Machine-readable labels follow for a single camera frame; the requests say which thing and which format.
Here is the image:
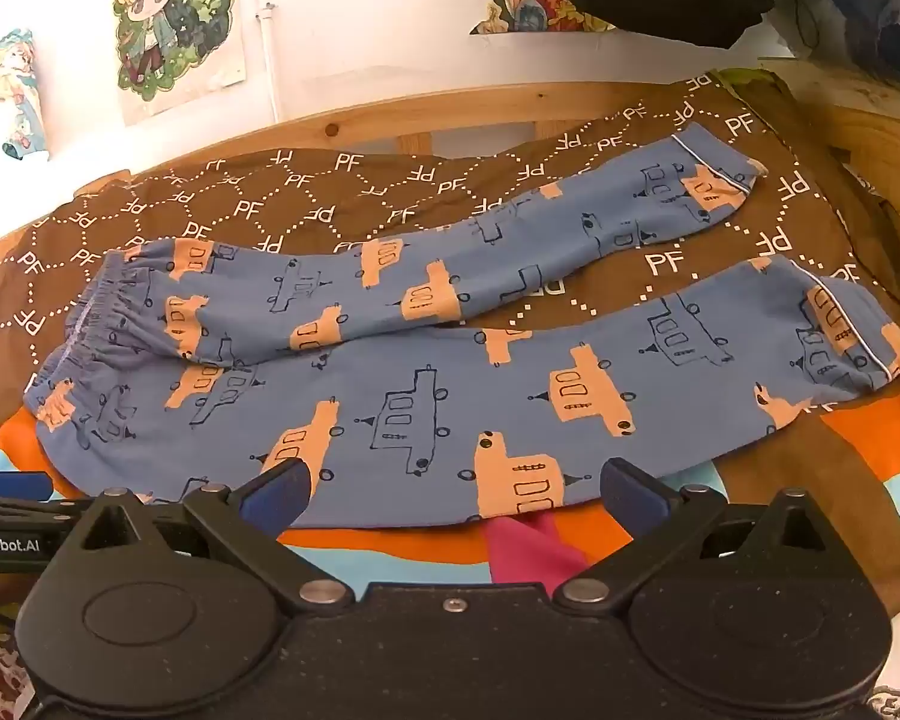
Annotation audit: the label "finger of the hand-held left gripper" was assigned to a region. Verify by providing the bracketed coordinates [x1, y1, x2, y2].
[0, 469, 83, 517]

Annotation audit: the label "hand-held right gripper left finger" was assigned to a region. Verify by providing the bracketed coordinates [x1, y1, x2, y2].
[58, 456, 353, 613]

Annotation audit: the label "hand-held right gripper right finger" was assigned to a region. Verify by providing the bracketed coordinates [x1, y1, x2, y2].
[553, 456, 865, 613]

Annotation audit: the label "blue printed pants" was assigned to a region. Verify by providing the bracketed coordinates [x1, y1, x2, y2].
[22, 127, 900, 527]

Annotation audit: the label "colourful orange and blue sheet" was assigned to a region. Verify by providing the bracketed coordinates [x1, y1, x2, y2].
[0, 371, 900, 720]

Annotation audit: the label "brown patterned blanket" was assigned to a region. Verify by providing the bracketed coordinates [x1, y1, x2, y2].
[0, 69, 900, 593]

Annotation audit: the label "pale blue cutout wall poster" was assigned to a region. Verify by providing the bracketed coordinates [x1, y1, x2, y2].
[0, 28, 50, 163]

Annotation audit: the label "wooden bed frame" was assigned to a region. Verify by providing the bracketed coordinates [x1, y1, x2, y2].
[0, 56, 900, 278]

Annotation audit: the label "white wall pipe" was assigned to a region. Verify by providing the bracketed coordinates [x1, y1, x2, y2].
[257, 6, 280, 122]

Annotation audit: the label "cartoon character wall poster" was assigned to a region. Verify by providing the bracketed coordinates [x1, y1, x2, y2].
[114, 0, 250, 127]

